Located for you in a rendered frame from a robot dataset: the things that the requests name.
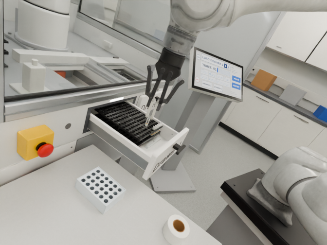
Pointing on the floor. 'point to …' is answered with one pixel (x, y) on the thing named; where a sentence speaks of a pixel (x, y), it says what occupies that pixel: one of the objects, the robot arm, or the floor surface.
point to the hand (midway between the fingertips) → (152, 108)
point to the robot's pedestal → (235, 227)
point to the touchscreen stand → (204, 102)
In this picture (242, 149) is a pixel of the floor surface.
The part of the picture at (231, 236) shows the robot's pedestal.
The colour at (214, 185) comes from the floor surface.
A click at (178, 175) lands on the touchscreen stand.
